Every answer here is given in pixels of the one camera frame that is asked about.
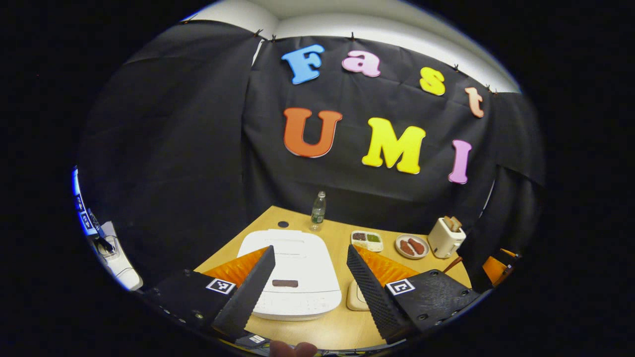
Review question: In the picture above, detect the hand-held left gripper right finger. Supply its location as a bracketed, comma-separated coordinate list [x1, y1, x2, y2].
[346, 244, 482, 345]

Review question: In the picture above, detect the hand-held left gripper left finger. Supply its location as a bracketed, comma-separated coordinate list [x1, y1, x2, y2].
[141, 245, 276, 340]

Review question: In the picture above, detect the white rice cooker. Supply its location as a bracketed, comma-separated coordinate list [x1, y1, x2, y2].
[237, 229, 343, 321]

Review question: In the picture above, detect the cream square rice dish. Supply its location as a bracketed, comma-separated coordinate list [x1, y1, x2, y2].
[346, 280, 370, 311]

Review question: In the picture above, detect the white divided seasoning tray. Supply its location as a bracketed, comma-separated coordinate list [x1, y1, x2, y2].
[350, 230, 384, 252]

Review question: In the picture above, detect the cream toaster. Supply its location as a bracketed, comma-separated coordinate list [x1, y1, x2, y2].
[428, 217, 467, 259]

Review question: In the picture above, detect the white round plate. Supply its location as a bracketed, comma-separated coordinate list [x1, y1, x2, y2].
[395, 234, 430, 260]

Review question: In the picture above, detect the clear water bottle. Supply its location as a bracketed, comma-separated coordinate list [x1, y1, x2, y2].
[311, 191, 327, 232]

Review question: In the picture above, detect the white side desk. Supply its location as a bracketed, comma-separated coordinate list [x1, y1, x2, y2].
[89, 221, 144, 292]

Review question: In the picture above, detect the black backdrop cloth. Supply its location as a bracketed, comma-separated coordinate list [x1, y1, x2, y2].
[77, 20, 546, 293]

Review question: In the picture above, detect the computer monitor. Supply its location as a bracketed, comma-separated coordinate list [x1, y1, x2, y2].
[72, 166, 102, 238]

